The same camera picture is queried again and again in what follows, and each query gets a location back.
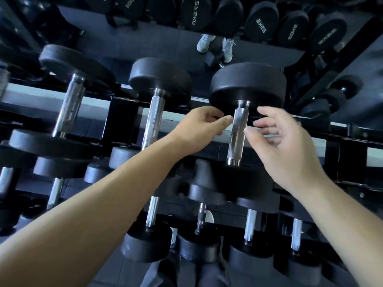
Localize row of black dumbbells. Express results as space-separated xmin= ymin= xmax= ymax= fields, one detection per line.
xmin=0 ymin=158 xmax=383 ymax=287

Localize large black round dumbbell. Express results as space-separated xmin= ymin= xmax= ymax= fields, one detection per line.
xmin=191 ymin=62 xmax=287 ymax=202
xmin=108 ymin=57 xmax=193 ymax=171
xmin=8 ymin=44 xmax=118 ymax=161

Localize person's right hand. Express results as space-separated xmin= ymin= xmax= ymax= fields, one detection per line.
xmin=244 ymin=106 xmax=330 ymax=198

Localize person's left forearm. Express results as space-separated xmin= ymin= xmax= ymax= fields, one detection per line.
xmin=0 ymin=137 xmax=186 ymax=287

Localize black metal dumbbell rack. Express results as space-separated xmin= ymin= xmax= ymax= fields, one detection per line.
xmin=0 ymin=80 xmax=383 ymax=287

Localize person's right forearm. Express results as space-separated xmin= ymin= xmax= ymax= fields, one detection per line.
xmin=294 ymin=176 xmax=383 ymax=287

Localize large wall mirror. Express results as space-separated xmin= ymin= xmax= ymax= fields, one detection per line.
xmin=0 ymin=0 xmax=383 ymax=129

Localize black rubber floor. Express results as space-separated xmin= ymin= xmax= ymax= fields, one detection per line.
xmin=0 ymin=176 xmax=156 ymax=287

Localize grey trousers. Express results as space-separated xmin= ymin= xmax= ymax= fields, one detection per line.
xmin=140 ymin=254 xmax=231 ymax=287

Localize person's left hand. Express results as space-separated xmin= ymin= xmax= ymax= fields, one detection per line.
xmin=167 ymin=106 xmax=234 ymax=159

